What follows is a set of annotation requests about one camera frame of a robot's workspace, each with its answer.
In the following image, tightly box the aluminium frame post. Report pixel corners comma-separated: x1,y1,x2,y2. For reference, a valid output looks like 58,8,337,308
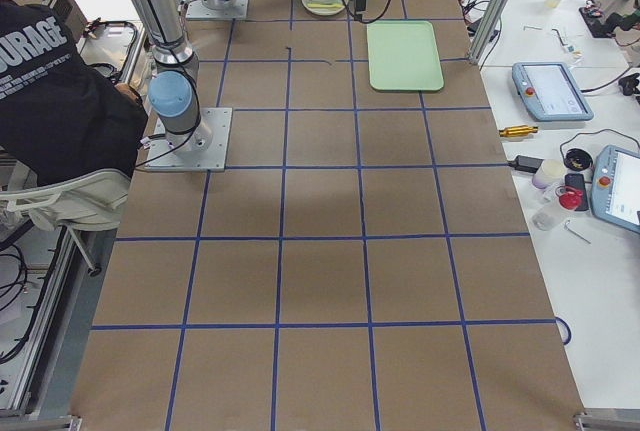
468,0,508,64

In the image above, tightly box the blue teach pendant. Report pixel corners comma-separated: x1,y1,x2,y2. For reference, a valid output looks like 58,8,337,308
591,145,640,234
511,62,594,122

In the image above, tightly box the white lavender cup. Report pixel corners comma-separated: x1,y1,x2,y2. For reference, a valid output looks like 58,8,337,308
532,159,567,190

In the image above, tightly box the upper blue teach pendant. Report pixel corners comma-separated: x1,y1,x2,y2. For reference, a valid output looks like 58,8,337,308
511,62,594,122

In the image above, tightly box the black round dish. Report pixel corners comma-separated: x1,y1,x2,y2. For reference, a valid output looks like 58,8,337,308
563,148,593,172

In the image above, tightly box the clear plastic cup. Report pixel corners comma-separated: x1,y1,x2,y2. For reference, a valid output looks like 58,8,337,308
532,198,565,231

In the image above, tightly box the silver allen key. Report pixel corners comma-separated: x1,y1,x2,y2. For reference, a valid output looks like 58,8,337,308
563,220,592,245

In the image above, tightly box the red round cap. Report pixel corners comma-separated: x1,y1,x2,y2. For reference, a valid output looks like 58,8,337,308
556,186,583,211

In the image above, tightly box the black power adapter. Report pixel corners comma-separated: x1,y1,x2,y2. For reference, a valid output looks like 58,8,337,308
507,155,544,174

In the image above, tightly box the gold metal cylinder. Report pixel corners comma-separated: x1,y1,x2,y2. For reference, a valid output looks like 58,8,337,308
498,125,539,139

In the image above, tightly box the black smartphone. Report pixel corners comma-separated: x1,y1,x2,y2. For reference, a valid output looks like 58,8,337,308
564,173,589,212

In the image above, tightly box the yellow plastic fork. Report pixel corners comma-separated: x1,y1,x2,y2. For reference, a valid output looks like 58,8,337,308
307,2,344,9

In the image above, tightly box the person in black hoodie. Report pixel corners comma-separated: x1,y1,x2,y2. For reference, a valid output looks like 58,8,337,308
1,0,148,186

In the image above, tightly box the white office chair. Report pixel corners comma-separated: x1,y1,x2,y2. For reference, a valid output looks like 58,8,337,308
1,169,130,276

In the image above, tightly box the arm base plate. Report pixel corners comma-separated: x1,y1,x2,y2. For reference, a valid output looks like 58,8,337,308
186,0,249,21
142,107,233,172

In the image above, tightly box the lower blue teach pendant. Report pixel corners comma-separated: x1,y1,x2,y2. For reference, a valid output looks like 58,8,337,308
591,145,640,234

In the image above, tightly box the green plastic tray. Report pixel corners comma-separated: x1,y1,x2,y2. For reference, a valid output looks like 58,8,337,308
366,20,444,92

